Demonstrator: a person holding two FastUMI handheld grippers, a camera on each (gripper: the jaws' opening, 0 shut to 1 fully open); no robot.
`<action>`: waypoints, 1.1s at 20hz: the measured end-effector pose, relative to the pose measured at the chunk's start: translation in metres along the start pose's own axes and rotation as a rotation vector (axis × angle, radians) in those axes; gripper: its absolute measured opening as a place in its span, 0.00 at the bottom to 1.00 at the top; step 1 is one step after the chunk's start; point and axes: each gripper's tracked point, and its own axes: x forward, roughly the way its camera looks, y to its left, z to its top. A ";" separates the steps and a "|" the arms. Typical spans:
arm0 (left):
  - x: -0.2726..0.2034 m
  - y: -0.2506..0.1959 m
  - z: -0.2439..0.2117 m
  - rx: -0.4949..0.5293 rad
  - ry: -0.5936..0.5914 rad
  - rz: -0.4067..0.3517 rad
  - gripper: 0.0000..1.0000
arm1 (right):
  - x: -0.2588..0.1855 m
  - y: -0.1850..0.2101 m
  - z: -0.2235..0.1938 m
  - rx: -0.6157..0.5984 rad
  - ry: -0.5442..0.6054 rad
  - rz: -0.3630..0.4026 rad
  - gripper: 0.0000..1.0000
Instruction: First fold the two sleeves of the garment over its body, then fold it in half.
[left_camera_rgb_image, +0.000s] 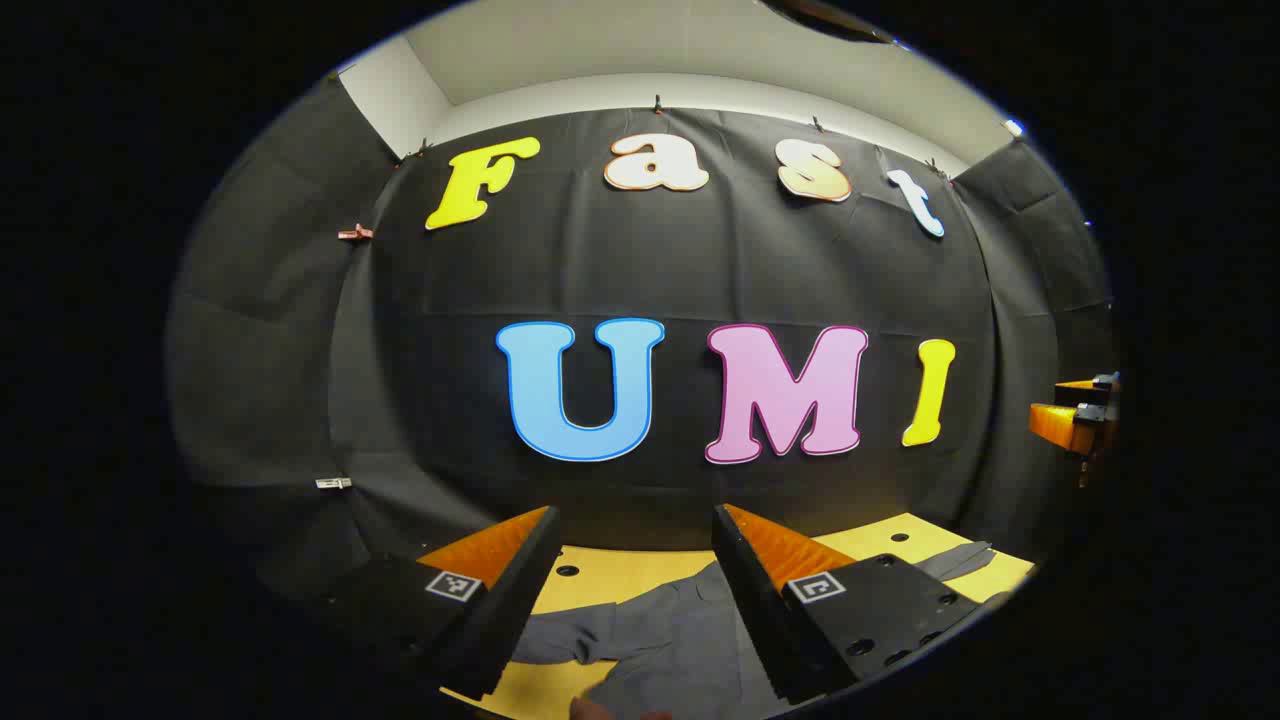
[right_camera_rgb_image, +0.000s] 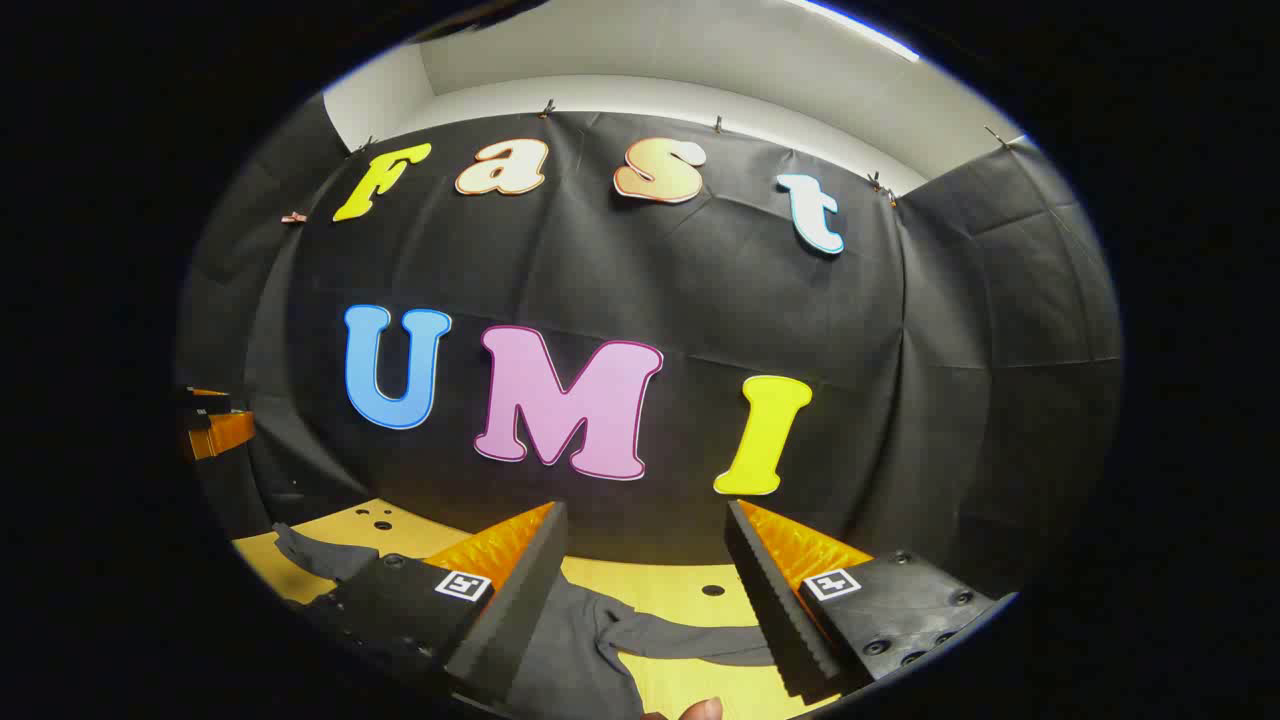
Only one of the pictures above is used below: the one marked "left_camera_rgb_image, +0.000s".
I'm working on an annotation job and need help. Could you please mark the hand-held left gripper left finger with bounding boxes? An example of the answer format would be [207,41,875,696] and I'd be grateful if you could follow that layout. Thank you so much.
[330,505,563,701]

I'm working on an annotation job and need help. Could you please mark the grey collared shirt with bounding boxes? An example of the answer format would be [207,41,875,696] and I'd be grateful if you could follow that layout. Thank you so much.
[510,540,996,720]

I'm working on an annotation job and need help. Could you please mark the black backdrop cloth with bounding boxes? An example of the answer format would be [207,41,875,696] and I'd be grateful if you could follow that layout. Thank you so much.
[165,75,1116,601]

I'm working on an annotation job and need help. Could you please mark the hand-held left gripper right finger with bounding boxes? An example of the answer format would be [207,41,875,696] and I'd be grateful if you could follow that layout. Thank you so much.
[712,503,1001,706]

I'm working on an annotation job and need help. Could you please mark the dark ceiling fixture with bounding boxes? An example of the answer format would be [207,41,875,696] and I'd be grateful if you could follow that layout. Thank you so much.
[760,0,896,46]

